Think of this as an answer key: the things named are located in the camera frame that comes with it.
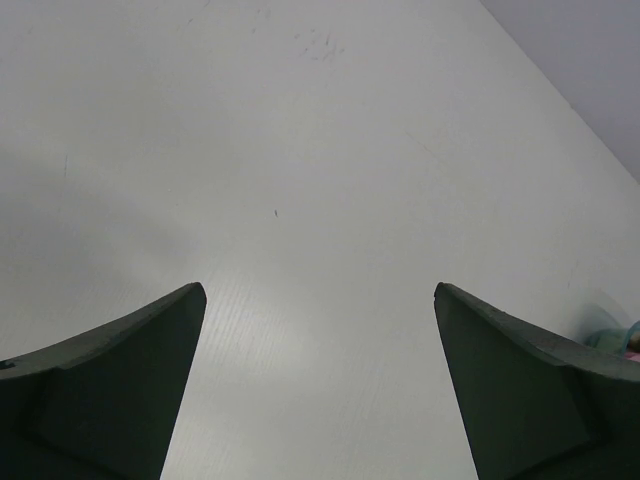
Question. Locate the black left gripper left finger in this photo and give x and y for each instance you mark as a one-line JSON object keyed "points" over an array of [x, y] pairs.
{"points": [[102, 404]]}

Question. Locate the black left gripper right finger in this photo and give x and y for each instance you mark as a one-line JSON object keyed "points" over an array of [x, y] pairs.
{"points": [[536, 405]]}

